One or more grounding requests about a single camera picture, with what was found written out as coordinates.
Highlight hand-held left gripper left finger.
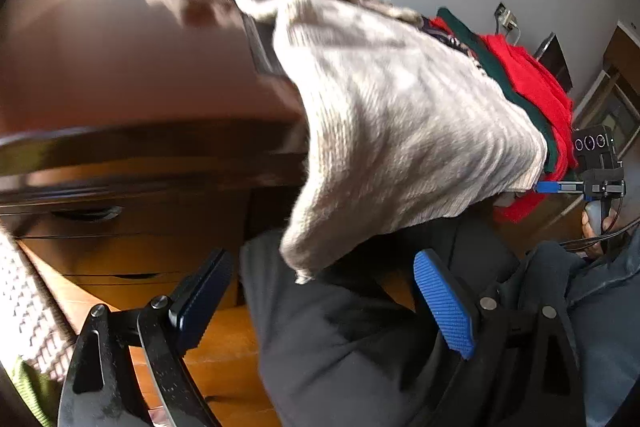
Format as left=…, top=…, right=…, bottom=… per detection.
left=57, top=248, right=235, bottom=427

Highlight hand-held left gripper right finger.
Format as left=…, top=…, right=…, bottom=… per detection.
left=413, top=249, right=587, bottom=427

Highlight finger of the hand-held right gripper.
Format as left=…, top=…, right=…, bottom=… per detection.
left=534, top=179, right=587, bottom=196

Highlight beige knit sweater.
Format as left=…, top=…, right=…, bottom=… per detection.
left=142, top=0, right=549, bottom=284

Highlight person's right hand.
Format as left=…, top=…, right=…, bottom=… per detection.
left=580, top=202, right=618, bottom=258

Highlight person's black pants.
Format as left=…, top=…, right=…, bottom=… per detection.
left=239, top=212, right=583, bottom=427

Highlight wooden drawer unit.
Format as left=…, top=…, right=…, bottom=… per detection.
left=10, top=187, right=251, bottom=310

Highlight dark flat panel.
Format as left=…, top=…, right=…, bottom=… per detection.
left=532, top=32, right=575, bottom=94

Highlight red cloth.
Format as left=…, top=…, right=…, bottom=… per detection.
left=429, top=18, right=580, bottom=224

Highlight dark wooden table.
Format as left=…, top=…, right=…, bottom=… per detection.
left=0, top=0, right=312, bottom=214

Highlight person's grey-blue jacket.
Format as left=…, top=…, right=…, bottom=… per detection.
left=520, top=227, right=640, bottom=427

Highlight dark green cloth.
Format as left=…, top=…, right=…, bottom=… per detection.
left=436, top=7, right=565, bottom=174

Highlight white knit cloth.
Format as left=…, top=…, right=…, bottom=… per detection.
left=0, top=229, right=77, bottom=380

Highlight dark patterned cloth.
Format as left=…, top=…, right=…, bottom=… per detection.
left=421, top=18, right=487, bottom=74

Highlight light green cloth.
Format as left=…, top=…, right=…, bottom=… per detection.
left=9, top=356, right=60, bottom=427

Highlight black cable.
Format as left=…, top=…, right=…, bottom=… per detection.
left=559, top=216, right=640, bottom=253

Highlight wall socket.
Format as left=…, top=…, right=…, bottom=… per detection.
left=494, top=2, right=521, bottom=44

